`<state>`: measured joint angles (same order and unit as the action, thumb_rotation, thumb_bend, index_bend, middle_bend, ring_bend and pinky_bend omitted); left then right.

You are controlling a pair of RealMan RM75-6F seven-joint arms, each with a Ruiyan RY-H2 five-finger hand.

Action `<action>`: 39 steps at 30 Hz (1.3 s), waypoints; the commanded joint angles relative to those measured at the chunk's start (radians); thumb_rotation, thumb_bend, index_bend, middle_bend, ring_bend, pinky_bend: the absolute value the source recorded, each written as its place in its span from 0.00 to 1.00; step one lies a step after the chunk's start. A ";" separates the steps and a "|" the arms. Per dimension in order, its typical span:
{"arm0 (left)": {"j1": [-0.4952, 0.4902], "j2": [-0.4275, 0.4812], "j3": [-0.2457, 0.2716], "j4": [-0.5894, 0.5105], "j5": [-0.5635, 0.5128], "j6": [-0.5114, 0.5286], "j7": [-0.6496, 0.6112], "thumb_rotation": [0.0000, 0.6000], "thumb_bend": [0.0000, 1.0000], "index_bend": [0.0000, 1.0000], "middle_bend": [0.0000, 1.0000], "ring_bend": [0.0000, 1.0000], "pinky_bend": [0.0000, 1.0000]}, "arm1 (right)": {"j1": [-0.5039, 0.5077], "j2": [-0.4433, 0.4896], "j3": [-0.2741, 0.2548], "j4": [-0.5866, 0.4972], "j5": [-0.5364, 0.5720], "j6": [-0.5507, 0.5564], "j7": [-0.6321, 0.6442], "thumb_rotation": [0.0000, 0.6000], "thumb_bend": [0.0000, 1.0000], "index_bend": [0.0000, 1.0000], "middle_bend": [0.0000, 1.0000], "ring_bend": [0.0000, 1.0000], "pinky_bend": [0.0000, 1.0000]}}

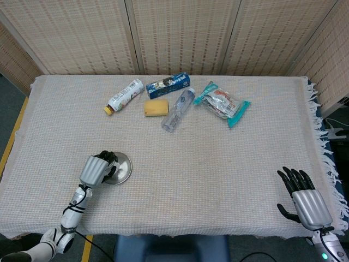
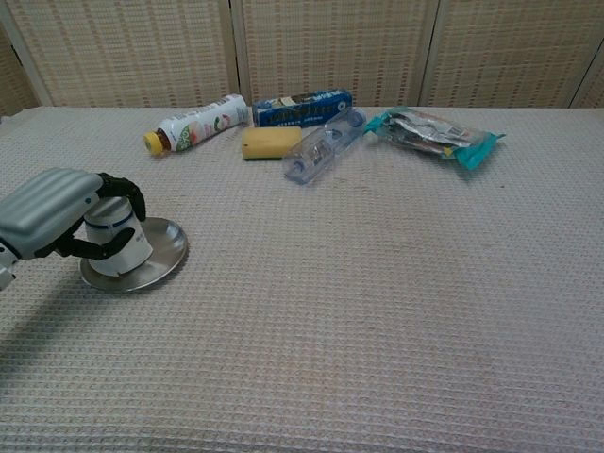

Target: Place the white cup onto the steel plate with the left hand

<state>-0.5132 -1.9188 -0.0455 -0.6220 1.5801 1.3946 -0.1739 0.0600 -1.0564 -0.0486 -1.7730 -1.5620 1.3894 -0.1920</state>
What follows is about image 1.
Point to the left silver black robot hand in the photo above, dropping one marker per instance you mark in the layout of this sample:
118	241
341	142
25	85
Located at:
92	170

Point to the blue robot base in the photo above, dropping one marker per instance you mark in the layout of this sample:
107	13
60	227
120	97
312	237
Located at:
171	249

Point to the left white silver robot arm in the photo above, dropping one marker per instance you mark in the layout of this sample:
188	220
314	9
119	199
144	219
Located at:
72	215

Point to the blue cardboard box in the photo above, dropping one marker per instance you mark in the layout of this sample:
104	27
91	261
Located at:
167	86

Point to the round steel plate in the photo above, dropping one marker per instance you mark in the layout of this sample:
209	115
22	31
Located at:
125	170

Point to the teal snack packet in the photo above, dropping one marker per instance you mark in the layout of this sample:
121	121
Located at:
222	103

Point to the yellow capped drink bottle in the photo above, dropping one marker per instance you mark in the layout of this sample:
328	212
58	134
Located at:
124	96

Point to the clear plastic water bottle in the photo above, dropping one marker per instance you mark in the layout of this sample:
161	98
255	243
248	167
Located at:
178	109

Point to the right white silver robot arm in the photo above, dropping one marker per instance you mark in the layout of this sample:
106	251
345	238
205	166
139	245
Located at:
330	247

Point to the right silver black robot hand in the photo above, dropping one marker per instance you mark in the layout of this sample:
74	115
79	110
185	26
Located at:
312	208

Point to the bamboo folding screen panel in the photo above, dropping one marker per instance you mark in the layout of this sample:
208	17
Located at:
330	62
13	65
182	35
275	38
76	38

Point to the yellow sponge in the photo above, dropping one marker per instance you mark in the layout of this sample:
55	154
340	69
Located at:
156	108

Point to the beige woven tablecloth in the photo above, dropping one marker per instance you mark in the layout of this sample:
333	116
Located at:
191	177

